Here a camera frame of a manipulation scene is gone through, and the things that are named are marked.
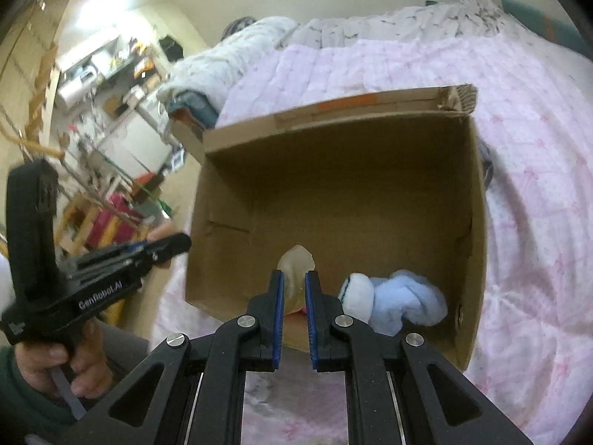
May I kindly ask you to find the blue fish plush toy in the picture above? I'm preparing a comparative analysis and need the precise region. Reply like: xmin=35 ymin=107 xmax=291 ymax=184
xmin=338 ymin=269 xmax=447 ymax=336

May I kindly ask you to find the translucent beige soft toy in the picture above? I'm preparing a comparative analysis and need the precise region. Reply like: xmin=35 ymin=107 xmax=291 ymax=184
xmin=277 ymin=244 xmax=316 ymax=312

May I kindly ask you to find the person's left hand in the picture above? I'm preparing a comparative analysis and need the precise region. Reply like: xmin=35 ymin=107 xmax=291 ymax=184
xmin=14 ymin=319 xmax=113 ymax=400

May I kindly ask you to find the person's dark sleeve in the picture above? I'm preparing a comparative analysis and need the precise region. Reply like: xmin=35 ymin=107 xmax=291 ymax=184
xmin=0 ymin=321 xmax=150 ymax=445

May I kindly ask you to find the brown cardboard box on floor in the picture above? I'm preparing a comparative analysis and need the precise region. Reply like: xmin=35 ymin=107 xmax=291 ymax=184
xmin=170 ymin=119 xmax=205 ymax=164

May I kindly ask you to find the yellow wooden furniture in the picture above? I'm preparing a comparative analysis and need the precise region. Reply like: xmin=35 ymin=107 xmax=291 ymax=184
xmin=24 ymin=42 xmax=60 ymax=147

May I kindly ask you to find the open cardboard box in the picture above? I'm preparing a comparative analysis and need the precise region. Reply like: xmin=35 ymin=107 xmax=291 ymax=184
xmin=185 ymin=83 xmax=487 ymax=370

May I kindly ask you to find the white floral blanket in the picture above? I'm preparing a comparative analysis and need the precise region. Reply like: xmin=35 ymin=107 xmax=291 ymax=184
xmin=157 ymin=0 xmax=504 ymax=112

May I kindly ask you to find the teal pillow orange stripe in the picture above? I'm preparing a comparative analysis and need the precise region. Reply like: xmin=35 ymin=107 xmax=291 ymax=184
xmin=501 ymin=0 xmax=592 ymax=59

